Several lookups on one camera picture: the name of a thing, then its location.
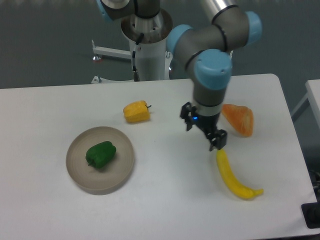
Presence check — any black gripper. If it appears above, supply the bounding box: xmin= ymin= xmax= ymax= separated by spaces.
xmin=180 ymin=102 xmax=228 ymax=152

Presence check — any yellow banana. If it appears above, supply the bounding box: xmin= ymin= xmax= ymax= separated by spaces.
xmin=216 ymin=149 xmax=264 ymax=200

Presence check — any white side table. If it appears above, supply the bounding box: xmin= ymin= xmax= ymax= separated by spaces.
xmin=290 ymin=79 xmax=320 ymax=126

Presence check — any orange bread wedge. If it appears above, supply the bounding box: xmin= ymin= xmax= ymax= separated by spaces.
xmin=221 ymin=104 xmax=254 ymax=137

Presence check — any black cable on pedestal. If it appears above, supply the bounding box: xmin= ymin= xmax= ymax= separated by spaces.
xmin=131 ymin=32 xmax=145 ymax=82

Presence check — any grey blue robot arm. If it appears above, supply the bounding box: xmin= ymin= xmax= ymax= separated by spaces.
xmin=97 ymin=0 xmax=262 ymax=150

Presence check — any yellow bell pepper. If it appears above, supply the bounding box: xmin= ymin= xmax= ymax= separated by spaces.
xmin=123 ymin=100 xmax=151 ymax=124

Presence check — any beige round plate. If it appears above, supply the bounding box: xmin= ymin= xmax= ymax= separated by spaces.
xmin=66 ymin=126 xmax=135 ymax=195

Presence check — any green bell pepper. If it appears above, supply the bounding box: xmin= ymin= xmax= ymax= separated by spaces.
xmin=85 ymin=141 xmax=117 ymax=169

